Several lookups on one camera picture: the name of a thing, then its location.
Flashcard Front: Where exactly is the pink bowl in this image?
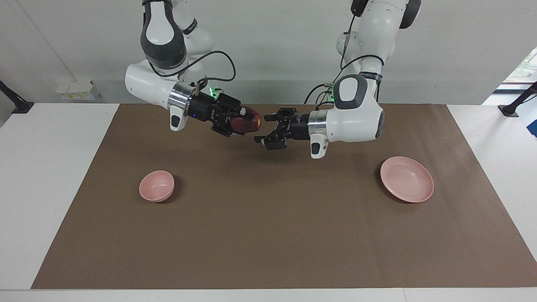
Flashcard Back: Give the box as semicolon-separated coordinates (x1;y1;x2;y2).
139;170;175;203

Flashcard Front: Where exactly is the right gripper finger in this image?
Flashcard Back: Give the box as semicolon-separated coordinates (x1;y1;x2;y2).
211;117;246;138
216;93;249;117

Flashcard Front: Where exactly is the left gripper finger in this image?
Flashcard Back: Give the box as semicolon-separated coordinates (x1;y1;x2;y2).
253;128;289;151
265;108;299;123

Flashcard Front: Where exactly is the white wall socket box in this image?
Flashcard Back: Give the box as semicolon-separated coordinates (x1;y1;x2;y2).
54;79;102;102

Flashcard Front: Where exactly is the black stand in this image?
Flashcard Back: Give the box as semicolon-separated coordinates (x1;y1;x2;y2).
0;80;35;114
498;81;537;117

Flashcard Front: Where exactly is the pink plate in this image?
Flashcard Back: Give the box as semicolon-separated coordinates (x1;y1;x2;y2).
380;156;435;204

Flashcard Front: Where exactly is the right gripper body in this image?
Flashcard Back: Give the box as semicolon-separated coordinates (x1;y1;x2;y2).
186;93;223;125

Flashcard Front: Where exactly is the black cable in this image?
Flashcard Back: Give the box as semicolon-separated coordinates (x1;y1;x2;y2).
145;50;237;84
304;13;385;110

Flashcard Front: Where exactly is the red apple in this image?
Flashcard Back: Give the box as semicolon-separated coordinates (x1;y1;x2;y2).
230;106;263;135

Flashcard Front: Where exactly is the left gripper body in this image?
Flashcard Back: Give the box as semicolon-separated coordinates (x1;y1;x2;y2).
285;112;311;141

